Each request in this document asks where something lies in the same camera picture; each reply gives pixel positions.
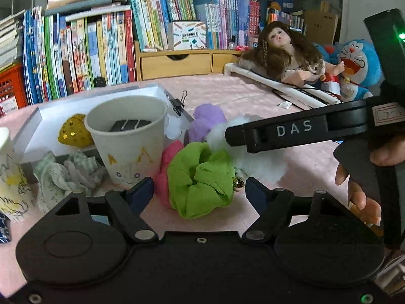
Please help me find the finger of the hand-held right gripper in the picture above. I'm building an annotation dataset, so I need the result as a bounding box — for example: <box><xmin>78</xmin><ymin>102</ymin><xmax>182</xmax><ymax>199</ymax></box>
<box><xmin>225</xmin><ymin>123</ymin><xmax>250</xmax><ymax>148</ymax></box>

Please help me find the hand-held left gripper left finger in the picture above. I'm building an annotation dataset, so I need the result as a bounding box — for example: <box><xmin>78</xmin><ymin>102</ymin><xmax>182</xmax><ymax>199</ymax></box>
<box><xmin>38</xmin><ymin>177</ymin><xmax>159</xmax><ymax>244</ymax></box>

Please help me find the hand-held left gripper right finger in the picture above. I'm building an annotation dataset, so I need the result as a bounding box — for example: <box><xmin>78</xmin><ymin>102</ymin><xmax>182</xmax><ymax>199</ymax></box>
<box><xmin>242</xmin><ymin>177</ymin><xmax>364</xmax><ymax>243</ymax></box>

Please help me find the white fluffy cotton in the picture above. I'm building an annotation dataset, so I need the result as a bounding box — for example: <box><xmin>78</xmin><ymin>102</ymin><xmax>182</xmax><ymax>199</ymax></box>
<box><xmin>205</xmin><ymin>114</ymin><xmax>288</xmax><ymax>185</ymax></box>

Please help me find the purple fluffy pouf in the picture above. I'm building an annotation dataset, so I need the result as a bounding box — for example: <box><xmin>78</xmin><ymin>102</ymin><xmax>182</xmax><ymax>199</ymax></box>
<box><xmin>188</xmin><ymin>103</ymin><xmax>227</xmax><ymax>144</ymax></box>

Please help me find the pink scrunchie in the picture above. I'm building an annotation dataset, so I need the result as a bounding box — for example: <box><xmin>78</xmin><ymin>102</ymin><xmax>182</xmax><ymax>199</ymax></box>
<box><xmin>154</xmin><ymin>140</ymin><xmax>185</xmax><ymax>207</ymax></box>

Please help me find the green scrunchie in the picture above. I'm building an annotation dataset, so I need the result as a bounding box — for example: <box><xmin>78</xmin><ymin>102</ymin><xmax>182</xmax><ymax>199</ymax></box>
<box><xmin>167</xmin><ymin>142</ymin><xmax>236</xmax><ymax>220</ymax></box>

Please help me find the green checked cloth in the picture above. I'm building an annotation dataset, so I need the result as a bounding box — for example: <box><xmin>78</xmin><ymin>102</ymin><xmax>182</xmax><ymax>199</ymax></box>
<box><xmin>33</xmin><ymin>150</ymin><xmax>107</xmax><ymax>213</ymax></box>

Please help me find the white shallow tray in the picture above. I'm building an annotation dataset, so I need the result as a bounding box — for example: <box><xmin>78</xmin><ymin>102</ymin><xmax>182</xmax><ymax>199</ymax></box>
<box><xmin>13</xmin><ymin>83</ymin><xmax>194</xmax><ymax>165</ymax></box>

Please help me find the blue patterned cloth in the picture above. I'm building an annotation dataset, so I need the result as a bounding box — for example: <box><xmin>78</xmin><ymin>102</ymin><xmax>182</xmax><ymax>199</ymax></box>
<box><xmin>0</xmin><ymin>212</ymin><xmax>12</xmax><ymax>244</ymax></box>

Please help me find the person's right hand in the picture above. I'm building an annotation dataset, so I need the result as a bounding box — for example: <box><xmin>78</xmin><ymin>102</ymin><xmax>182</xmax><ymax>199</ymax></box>
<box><xmin>335</xmin><ymin>138</ymin><xmax>405</xmax><ymax>227</ymax></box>

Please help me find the red and white can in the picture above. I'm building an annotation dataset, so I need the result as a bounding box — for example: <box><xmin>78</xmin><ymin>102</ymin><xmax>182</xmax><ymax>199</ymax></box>
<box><xmin>322</xmin><ymin>72</ymin><xmax>341</xmax><ymax>98</ymax></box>

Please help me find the paper cup with cat drawing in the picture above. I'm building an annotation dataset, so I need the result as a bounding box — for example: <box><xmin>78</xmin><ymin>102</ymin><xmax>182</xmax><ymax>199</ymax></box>
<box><xmin>84</xmin><ymin>96</ymin><xmax>169</xmax><ymax>191</ymax></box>

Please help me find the blue cat plush toy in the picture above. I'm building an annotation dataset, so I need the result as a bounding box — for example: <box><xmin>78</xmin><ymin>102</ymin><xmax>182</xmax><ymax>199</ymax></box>
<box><xmin>336</xmin><ymin>39</ymin><xmax>384</xmax><ymax>102</ymax></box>

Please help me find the white plastic rack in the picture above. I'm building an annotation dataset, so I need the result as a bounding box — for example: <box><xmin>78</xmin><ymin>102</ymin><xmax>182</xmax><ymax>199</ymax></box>
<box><xmin>224</xmin><ymin>63</ymin><xmax>341</xmax><ymax>110</ymax></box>

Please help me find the black binder clip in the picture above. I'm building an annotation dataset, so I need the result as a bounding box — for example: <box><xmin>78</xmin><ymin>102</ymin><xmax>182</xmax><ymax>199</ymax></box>
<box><xmin>172</xmin><ymin>90</ymin><xmax>189</xmax><ymax>116</ymax></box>
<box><xmin>130</xmin><ymin>119</ymin><xmax>153</xmax><ymax>131</ymax></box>
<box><xmin>109</xmin><ymin>119</ymin><xmax>131</xmax><ymax>132</ymax></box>

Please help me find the small blue plush toy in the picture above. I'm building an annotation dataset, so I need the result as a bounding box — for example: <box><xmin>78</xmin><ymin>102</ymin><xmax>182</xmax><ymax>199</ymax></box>
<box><xmin>314</xmin><ymin>42</ymin><xmax>341</xmax><ymax>66</ymax></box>

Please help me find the wooden drawer organizer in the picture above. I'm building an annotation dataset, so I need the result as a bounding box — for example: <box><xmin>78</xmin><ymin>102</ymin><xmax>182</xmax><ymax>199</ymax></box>
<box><xmin>135</xmin><ymin>49</ymin><xmax>251</xmax><ymax>82</ymax></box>

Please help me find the doll with brown hair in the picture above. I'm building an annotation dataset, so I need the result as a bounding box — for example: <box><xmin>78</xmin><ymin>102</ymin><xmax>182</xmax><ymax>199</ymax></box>
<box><xmin>240</xmin><ymin>21</ymin><xmax>345</xmax><ymax>87</ymax></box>

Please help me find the yellow sequin scrunchie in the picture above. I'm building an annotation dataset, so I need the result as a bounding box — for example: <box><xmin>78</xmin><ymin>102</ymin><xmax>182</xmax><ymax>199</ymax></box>
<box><xmin>57</xmin><ymin>114</ymin><xmax>94</xmax><ymax>148</ymax></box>

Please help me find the cardboard box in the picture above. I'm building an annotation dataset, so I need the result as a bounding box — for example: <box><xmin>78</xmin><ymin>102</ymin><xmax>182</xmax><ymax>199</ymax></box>
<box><xmin>303</xmin><ymin>1</ymin><xmax>340</xmax><ymax>45</ymax></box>

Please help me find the coloured pencil box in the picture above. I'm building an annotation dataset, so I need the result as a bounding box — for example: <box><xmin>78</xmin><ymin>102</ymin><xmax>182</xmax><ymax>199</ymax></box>
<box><xmin>167</xmin><ymin>21</ymin><xmax>207</xmax><ymax>51</ymax></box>

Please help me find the row of blue-spined books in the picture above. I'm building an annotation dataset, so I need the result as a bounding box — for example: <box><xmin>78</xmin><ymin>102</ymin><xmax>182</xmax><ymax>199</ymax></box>
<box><xmin>193</xmin><ymin>0</ymin><xmax>269</xmax><ymax>50</ymax></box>

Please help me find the paper cup with yellow scribbles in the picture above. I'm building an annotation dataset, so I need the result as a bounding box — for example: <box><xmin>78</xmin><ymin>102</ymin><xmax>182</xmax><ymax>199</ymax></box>
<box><xmin>0</xmin><ymin>127</ymin><xmax>36</xmax><ymax>223</ymax></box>

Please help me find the row of thin colourful books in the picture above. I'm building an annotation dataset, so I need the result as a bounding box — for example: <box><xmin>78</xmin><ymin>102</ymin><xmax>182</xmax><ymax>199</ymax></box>
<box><xmin>126</xmin><ymin>0</ymin><xmax>198</xmax><ymax>52</ymax></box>

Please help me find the row of tall picture books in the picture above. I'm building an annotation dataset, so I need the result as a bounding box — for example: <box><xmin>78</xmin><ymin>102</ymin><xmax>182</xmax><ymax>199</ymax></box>
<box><xmin>22</xmin><ymin>6</ymin><xmax>137</xmax><ymax>106</ymax></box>

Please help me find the red plastic basket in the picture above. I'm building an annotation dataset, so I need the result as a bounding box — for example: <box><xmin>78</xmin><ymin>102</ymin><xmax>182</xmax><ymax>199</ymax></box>
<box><xmin>0</xmin><ymin>63</ymin><xmax>28</xmax><ymax>117</ymax></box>

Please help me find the stack of grey flat books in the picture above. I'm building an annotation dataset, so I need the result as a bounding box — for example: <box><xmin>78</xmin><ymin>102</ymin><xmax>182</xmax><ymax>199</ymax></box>
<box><xmin>44</xmin><ymin>0</ymin><xmax>131</xmax><ymax>17</ymax></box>

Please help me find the stack of worn books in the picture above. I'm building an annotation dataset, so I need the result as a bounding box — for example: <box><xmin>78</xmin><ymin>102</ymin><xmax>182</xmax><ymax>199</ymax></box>
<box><xmin>0</xmin><ymin>9</ymin><xmax>26</xmax><ymax>70</ymax></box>

